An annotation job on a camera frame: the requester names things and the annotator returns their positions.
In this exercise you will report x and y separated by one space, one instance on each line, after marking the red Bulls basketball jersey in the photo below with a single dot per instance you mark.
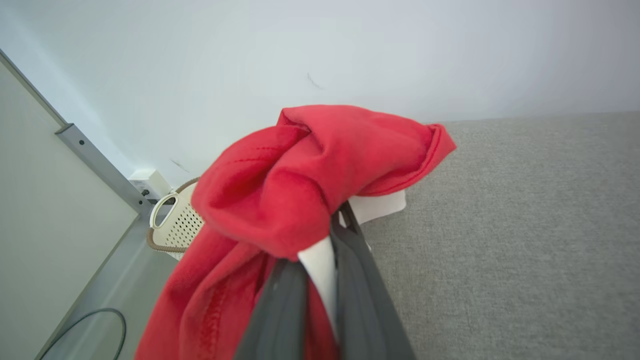
300 185

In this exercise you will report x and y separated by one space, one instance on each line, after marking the grey fabric sofa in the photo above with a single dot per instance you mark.
510 240

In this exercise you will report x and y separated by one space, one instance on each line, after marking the white wall socket box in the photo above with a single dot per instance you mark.
150 181

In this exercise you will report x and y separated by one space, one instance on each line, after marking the white panel with metal frame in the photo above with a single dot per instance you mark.
55 220

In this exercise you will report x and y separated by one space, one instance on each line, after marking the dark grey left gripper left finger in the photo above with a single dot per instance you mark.
280 320

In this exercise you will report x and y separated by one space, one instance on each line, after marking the cream perforated laundry basket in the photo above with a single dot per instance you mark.
182 227

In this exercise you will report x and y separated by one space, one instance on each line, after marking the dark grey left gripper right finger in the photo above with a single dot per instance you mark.
365 300

